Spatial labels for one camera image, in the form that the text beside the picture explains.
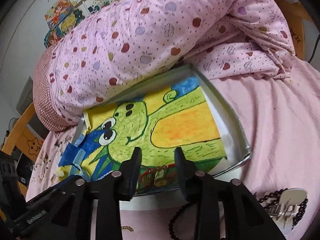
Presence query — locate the grey shallow box tray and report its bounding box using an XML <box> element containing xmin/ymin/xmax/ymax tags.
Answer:
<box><xmin>70</xmin><ymin>65</ymin><xmax>252</xmax><ymax>195</ymax></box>

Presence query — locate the dark bead necklace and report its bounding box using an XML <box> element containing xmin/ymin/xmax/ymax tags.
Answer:
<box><xmin>167</xmin><ymin>189</ymin><xmax>309</xmax><ymax>240</ymax></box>

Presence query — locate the black cable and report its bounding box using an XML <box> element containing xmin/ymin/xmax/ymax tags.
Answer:
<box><xmin>307</xmin><ymin>33</ymin><xmax>320</xmax><ymax>64</ymax></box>

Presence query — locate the yellow wooden bed frame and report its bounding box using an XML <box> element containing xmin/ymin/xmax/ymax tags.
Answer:
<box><xmin>1</xmin><ymin>103</ymin><xmax>43</xmax><ymax>196</ymax></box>

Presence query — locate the red string bead bracelet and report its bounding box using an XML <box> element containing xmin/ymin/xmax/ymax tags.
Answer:
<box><xmin>138</xmin><ymin>162</ymin><xmax>177</xmax><ymax>189</ymax></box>

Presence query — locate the light blue kids smartwatch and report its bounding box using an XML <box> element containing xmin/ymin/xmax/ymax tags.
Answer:
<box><xmin>68</xmin><ymin>149</ymin><xmax>90</xmax><ymax>182</ymax></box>

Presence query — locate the green cartoon drawing paper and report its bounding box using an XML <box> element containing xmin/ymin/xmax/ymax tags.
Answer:
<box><xmin>58</xmin><ymin>76</ymin><xmax>227</xmax><ymax>188</ymax></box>

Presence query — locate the pink apple print quilt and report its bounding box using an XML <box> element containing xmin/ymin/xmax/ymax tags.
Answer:
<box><xmin>33</xmin><ymin>0</ymin><xmax>296</xmax><ymax>132</ymax></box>

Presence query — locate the silver hair clip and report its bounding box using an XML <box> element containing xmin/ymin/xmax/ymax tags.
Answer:
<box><xmin>260</xmin><ymin>188</ymin><xmax>308</xmax><ymax>236</ymax></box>

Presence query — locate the pink bed sheet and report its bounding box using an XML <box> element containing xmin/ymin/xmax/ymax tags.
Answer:
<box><xmin>26</xmin><ymin>60</ymin><xmax>319</xmax><ymax>239</ymax></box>

